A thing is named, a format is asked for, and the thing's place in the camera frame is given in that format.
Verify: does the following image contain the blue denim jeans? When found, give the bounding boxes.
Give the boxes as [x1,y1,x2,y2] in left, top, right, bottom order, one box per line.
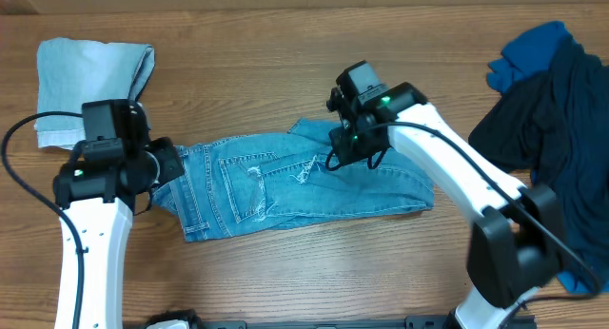
[153,119,434,242]

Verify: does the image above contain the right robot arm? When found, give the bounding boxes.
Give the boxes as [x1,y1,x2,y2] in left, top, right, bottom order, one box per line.
[326,61,565,328]

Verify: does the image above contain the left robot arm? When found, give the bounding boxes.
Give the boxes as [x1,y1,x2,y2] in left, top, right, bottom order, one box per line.
[53,100,185,328]

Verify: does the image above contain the folded light blue jeans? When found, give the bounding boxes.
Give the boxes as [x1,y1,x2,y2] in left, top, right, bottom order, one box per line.
[33,36,156,151]

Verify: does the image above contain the black garment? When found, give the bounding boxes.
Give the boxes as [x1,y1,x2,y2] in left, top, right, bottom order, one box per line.
[468,72,570,179]

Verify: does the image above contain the dark blue garment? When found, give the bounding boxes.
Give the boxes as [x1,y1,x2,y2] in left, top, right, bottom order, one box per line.
[486,21,608,291]

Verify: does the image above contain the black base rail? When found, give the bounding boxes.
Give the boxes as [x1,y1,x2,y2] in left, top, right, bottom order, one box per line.
[125,309,460,329]

